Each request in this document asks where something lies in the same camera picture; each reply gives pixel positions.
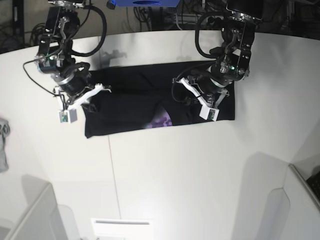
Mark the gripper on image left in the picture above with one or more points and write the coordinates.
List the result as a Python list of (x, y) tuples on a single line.
[(77, 89)]

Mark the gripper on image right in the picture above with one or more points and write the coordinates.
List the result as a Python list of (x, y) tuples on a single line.
[(192, 90)]

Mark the black T-shirt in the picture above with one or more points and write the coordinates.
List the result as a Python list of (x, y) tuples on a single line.
[(140, 98)]

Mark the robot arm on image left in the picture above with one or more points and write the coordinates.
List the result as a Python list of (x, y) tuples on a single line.
[(56, 57)]

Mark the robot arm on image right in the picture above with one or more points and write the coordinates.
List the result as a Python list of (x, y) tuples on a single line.
[(229, 62)]

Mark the grey folded garment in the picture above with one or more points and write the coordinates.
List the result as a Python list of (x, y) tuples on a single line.
[(4, 133)]

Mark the blue box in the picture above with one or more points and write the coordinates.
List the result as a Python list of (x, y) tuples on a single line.
[(145, 3)]

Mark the white panel lower left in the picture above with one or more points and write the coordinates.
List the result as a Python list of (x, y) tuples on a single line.
[(43, 218)]

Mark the white panel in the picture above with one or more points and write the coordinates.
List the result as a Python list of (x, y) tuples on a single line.
[(292, 212), (43, 218)]

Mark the black keyboard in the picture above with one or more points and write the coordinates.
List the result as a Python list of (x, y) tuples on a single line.
[(314, 184)]

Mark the white panel lower right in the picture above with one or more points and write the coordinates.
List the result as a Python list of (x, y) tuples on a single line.
[(292, 212)]

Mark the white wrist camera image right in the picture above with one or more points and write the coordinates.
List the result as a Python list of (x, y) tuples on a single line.
[(210, 114)]

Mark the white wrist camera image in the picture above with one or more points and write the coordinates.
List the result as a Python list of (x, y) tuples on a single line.
[(210, 114), (68, 116)]

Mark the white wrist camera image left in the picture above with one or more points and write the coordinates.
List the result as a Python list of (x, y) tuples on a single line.
[(68, 116)]

